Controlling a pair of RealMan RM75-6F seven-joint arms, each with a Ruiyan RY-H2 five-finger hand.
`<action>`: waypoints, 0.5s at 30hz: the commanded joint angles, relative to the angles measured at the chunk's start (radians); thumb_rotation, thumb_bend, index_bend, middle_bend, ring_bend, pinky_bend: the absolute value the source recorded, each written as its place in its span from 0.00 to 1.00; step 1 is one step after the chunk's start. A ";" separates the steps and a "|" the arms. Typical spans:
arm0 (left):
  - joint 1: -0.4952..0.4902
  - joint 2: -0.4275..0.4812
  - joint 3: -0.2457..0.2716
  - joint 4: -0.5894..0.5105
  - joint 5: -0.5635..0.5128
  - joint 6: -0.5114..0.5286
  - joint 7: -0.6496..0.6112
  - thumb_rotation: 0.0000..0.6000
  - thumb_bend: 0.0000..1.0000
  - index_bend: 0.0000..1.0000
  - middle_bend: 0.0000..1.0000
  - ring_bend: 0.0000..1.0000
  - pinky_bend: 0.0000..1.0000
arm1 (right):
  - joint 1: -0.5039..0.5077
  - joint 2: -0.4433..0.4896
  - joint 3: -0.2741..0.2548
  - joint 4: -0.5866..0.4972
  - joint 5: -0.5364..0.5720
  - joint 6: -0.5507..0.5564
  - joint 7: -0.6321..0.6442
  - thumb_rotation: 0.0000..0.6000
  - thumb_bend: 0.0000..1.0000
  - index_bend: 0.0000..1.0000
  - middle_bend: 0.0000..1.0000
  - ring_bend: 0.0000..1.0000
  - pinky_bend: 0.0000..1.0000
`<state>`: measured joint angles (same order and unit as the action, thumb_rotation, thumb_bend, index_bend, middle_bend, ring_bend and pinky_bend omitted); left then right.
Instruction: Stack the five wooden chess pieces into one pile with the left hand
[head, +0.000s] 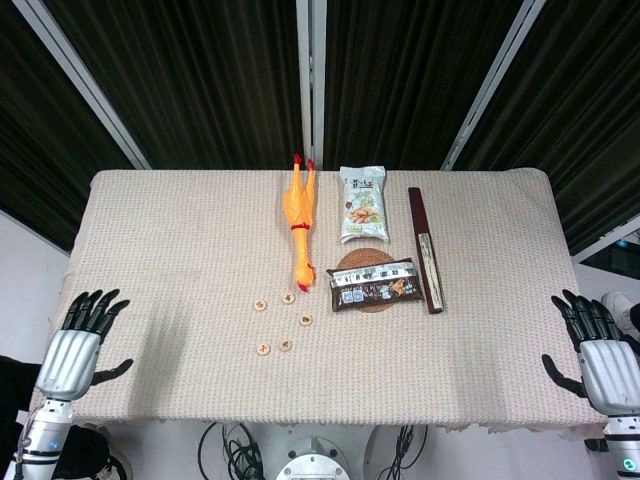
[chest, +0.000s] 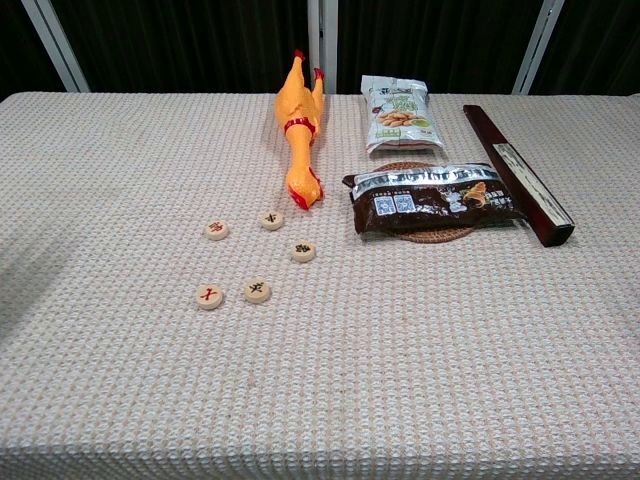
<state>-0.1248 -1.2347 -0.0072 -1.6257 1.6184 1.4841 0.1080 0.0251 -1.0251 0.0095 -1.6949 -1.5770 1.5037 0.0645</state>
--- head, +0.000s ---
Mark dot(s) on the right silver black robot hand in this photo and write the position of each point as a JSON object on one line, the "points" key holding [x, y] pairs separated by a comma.
{"points": [[607, 375]]}

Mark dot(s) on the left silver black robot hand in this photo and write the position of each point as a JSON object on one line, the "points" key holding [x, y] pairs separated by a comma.
{"points": [[67, 357]]}

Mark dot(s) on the wooden chess piece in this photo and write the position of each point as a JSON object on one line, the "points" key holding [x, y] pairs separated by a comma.
{"points": [[285, 345], [263, 349], [260, 304], [288, 298], [306, 319]]}

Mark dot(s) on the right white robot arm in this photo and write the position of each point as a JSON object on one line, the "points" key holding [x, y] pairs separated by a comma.
{"points": [[625, 445]]}

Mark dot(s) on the black fabric bag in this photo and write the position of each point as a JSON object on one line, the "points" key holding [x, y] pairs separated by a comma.
{"points": [[15, 390]]}

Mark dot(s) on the black stand foot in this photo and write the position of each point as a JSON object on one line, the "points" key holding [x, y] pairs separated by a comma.
{"points": [[596, 444]]}

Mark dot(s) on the beige waffle tablecloth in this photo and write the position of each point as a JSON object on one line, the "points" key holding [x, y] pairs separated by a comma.
{"points": [[175, 250]]}

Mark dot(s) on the dark curtain panel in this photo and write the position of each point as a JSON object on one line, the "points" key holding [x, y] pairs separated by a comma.
{"points": [[35, 150], [410, 75], [190, 75], [590, 125]]}

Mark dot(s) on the dark red folded fan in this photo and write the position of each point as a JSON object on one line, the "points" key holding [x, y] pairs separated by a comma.
{"points": [[422, 240]]}

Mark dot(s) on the brown snack bag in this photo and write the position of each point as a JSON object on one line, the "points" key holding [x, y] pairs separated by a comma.
{"points": [[375, 290]]}

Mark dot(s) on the white grey robot torso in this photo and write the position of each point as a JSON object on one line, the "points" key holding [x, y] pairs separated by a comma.
{"points": [[312, 467]]}

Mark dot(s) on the round woven rattan coaster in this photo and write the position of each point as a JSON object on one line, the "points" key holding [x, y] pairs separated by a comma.
{"points": [[365, 257]]}

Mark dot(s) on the yellow rubber chicken toy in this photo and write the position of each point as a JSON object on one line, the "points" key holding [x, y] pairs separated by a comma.
{"points": [[298, 210]]}

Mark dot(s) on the white snack bag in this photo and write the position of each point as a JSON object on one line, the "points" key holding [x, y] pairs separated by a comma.
{"points": [[364, 210]]}

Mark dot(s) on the grey aluminium frame rail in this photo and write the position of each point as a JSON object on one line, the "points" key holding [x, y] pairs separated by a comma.
{"points": [[607, 240]]}

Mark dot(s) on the grey aluminium frame post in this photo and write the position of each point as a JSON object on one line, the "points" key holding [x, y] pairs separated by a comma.
{"points": [[311, 75], [495, 80], [80, 80]]}

